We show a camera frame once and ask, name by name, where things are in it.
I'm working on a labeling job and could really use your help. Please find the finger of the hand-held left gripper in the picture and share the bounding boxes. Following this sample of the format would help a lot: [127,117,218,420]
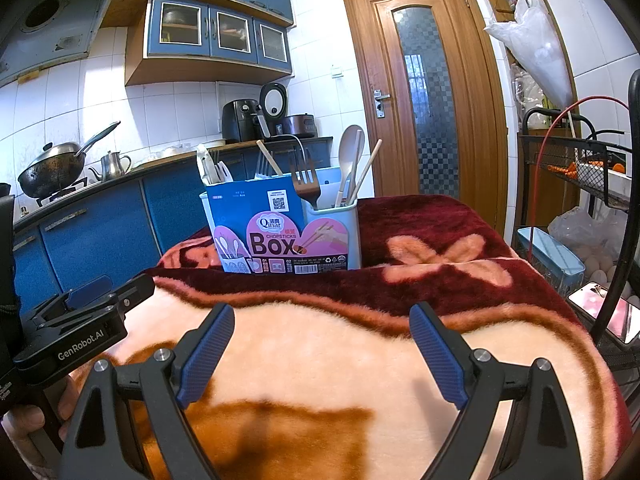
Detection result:
[117,274,157,322]
[27,274,122,329]

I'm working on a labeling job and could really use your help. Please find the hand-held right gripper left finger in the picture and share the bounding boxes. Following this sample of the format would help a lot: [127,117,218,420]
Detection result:
[60,302,236,480]

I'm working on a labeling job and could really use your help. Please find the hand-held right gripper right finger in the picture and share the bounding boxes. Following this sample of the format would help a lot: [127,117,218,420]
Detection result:
[409,301,571,480]

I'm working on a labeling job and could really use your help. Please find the silver kitchen knife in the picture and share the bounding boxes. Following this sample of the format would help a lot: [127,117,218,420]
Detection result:
[196,144,222,186]

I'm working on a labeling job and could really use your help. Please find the light blue utensil holder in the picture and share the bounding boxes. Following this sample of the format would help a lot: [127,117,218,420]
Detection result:
[200,167,362,275]

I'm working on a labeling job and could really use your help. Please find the wooden chopstick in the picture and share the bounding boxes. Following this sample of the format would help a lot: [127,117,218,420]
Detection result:
[256,140,284,177]
[347,139,383,202]

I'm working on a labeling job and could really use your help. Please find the cream spoon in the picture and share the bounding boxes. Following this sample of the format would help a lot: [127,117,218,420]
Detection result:
[335,124,366,209]

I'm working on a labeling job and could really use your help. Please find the person's left hand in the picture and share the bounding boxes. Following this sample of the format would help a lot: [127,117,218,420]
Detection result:
[0,374,83,480]

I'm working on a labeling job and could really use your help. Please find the blue kitchen base cabinets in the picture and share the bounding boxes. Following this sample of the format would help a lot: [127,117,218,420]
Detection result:
[12,137,333,306]

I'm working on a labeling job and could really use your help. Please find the printed red plush blanket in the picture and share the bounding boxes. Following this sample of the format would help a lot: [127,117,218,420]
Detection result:
[37,195,632,480]

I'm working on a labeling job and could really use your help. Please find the gas stove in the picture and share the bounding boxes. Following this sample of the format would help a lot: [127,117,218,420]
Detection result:
[35,177,88,206]

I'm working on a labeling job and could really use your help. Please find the steel wok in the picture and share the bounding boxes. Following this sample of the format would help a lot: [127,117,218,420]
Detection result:
[17,121,122,199]

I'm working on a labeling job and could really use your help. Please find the steel kettle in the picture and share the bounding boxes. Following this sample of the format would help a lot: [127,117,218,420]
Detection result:
[87,151,132,181]

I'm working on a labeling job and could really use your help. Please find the wooden cutting board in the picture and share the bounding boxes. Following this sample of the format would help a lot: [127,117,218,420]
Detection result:
[132,142,261,171]

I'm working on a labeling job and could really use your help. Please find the light blue plastic container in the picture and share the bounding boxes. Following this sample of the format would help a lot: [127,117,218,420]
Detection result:
[515,226,586,297]

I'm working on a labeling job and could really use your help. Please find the smartphone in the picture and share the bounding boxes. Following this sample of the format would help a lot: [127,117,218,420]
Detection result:
[567,282,640,345]

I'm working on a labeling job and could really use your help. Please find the clear plastic bag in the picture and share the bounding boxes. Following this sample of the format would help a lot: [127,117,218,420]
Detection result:
[547,206,621,271]

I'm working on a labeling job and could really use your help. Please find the pile of eggs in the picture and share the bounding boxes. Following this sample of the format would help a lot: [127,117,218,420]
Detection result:
[582,252,640,311]

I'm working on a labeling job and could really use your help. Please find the wooden side cabinet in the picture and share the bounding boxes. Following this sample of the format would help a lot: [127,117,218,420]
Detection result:
[472,0,581,241]

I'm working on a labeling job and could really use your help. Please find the wooden door with glass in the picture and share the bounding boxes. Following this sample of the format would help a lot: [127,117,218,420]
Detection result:
[341,0,510,233]

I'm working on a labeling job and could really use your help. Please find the black air fryer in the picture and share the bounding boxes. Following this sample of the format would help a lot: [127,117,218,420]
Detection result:
[221,100,268,143]

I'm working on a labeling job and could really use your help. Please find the brown pressure cooker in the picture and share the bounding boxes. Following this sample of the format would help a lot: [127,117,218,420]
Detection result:
[282,114,318,140]

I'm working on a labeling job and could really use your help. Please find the white tray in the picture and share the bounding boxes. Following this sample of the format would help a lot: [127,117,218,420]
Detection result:
[547,160,640,197]

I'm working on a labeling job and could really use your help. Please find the rice cooker with open lid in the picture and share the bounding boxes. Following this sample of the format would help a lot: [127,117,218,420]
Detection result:
[259,82,289,136]

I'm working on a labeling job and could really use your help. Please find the grey range hood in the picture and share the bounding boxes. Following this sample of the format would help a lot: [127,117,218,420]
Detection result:
[0,0,123,88]

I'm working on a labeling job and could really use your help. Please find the black metal cart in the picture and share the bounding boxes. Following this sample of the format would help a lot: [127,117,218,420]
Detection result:
[515,70,640,376]

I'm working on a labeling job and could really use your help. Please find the white plastic bag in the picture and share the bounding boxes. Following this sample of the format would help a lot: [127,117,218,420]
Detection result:
[484,0,573,111]

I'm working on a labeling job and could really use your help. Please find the white power cable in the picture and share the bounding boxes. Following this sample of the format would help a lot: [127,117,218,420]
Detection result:
[272,134,306,161]

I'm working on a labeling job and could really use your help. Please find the red cable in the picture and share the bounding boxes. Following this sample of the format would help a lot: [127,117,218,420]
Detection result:
[532,97,631,233]

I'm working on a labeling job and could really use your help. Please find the blue glass-door wall cabinet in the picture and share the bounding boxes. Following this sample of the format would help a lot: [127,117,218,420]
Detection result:
[125,0,293,86]

